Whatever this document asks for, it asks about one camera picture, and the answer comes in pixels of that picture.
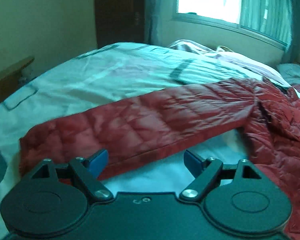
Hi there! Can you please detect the lilac crumpled bed sheet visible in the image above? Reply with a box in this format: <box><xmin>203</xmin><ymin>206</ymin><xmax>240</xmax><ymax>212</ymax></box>
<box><xmin>168</xmin><ymin>39</ymin><xmax>282</xmax><ymax>79</ymax></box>

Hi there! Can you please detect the dark wooden wardrobe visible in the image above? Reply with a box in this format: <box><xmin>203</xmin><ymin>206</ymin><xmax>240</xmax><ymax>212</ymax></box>
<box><xmin>94</xmin><ymin>0</ymin><xmax>145</xmax><ymax>48</ymax></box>

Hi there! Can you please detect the red quilted down jacket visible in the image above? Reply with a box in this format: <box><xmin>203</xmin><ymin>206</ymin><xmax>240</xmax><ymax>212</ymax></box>
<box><xmin>19</xmin><ymin>79</ymin><xmax>300</xmax><ymax>239</ymax></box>

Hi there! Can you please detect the teal striped curtain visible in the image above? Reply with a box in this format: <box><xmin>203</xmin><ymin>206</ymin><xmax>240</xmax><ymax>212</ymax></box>
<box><xmin>239</xmin><ymin>0</ymin><xmax>300</xmax><ymax>63</ymax></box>

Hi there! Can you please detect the grey pillow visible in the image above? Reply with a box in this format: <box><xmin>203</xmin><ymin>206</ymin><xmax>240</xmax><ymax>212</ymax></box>
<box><xmin>277</xmin><ymin>63</ymin><xmax>300</xmax><ymax>85</ymax></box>

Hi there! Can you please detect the brown wooden side table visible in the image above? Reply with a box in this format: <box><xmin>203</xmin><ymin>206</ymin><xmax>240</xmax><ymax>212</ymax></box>
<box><xmin>0</xmin><ymin>56</ymin><xmax>34</xmax><ymax>103</ymax></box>

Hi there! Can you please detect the window with bright glass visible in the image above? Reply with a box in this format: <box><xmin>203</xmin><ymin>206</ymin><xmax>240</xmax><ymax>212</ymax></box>
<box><xmin>173</xmin><ymin>0</ymin><xmax>285</xmax><ymax>47</ymax></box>

